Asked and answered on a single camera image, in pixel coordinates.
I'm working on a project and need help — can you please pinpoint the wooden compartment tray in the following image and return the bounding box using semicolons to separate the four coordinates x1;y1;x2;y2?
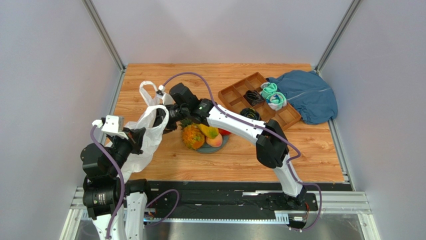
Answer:
218;72;302;130

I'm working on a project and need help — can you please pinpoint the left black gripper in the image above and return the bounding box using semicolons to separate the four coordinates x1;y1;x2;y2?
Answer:
106;126;146;176

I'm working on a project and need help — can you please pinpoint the peach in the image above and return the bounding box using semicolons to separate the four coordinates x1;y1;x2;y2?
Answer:
205;133;223;148

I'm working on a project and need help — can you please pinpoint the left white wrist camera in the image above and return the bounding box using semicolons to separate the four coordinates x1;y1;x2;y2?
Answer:
92;115;129;140

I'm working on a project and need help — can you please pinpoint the black rolled sock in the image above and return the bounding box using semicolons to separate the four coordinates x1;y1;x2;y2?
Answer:
243;90;265;107

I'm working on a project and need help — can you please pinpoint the blue garment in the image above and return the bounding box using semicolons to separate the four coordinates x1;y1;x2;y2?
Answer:
266;70;338;125

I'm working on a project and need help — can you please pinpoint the white teal rolled sock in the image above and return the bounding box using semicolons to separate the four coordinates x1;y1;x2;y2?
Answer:
266;92;288;111

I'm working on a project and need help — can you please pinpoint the yellow green papaya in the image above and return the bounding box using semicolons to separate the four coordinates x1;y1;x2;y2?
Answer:
197;124;220;139

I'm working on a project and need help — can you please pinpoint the pineapple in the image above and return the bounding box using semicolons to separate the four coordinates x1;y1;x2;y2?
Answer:
179;118;206;150

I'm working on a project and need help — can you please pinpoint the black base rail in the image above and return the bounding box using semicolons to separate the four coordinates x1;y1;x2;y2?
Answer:
89;179;354;231

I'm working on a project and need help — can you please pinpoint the white plastic bag lemon print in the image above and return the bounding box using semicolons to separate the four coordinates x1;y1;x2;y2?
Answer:
120;81;172;182

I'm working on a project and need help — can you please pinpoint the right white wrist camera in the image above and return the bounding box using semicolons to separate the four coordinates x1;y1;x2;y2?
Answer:
155;85;166;99

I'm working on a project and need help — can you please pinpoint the aluminium frame post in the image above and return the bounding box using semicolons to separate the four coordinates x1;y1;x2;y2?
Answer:
314;0;363;74
82;0;126;72

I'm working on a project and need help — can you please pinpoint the right aluminium frame post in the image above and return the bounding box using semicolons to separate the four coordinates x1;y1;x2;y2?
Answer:
314;0;363;74

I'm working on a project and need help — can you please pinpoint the dark blue yellow rolled sock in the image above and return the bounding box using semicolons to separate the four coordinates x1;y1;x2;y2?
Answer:
239;107;262;121

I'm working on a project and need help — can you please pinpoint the left aluminium frame post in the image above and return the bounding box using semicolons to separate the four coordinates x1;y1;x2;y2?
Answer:
82;0;126;72

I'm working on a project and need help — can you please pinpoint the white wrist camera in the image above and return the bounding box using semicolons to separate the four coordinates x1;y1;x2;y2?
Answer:
155;85;166;99
92;115;129;140

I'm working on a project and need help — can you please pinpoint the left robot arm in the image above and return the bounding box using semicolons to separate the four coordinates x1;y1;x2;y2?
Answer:
80;126;152;240

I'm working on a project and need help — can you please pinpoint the mint green rolled sock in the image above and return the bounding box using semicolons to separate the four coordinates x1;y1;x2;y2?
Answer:
260;82;278;99

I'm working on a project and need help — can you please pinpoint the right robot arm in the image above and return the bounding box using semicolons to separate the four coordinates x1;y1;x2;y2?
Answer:
156;83;307;208

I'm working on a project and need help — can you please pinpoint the grey plate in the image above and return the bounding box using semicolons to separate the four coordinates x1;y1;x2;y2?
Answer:
196;135;230;154

